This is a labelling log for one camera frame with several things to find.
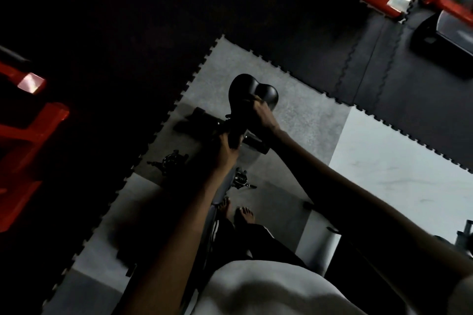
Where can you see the black striped trousers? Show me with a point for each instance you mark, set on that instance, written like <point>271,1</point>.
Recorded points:
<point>259,241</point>

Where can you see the person's left hand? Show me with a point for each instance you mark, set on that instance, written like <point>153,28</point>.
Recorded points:
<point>227,152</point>

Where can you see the person's right forearm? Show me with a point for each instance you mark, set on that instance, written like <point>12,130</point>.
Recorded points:
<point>362,208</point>

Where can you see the person's right hand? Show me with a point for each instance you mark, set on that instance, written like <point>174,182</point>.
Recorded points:
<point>264,117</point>

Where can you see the black interlocking foam mat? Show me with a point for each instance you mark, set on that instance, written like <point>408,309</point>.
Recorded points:
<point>332,30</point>

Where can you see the red gym machine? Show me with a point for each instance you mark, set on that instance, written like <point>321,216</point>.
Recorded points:
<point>29,148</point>

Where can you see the person's bare foot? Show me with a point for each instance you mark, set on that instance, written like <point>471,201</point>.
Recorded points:
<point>222,206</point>
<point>244,216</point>

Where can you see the person's left forearm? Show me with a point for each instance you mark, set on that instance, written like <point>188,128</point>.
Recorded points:
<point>177,252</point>

